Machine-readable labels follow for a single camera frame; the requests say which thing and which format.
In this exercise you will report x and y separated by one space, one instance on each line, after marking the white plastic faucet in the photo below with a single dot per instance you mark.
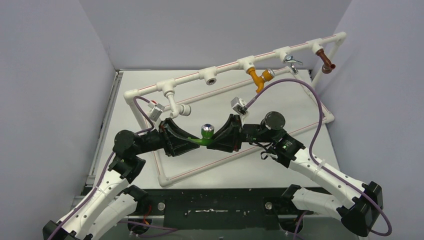
177 109

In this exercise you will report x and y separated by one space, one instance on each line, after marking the brown plastic faucet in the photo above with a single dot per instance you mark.
327 66

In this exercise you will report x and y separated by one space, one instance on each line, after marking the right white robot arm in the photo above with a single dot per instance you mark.
355 203

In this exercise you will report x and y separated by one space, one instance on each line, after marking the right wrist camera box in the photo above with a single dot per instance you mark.
239 106

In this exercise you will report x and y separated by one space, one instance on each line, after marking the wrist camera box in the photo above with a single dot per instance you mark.
239 106
156 109

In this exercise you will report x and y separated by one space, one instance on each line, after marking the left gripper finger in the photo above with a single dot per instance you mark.
169 128
177 148

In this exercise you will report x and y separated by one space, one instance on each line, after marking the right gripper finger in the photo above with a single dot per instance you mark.
232 126
227 145

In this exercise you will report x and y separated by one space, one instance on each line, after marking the green plastic faucet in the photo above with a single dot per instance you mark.
207 132

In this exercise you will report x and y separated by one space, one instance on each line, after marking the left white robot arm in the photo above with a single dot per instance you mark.
114 196

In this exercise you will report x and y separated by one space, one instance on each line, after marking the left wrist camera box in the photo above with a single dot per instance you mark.
156 109

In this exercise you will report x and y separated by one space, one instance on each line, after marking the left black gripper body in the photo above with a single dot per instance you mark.
162 134

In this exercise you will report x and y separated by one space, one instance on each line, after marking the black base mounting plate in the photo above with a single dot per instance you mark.
213 209

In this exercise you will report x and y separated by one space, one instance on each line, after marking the orange plastic faucet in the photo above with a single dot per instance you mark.
260 80

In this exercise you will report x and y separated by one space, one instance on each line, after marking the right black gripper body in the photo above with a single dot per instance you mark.
237 132

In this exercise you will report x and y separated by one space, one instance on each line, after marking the white PVC pipe frame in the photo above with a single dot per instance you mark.
210 73

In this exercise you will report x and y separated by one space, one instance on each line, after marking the chrome metal faucet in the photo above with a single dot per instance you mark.
291 62

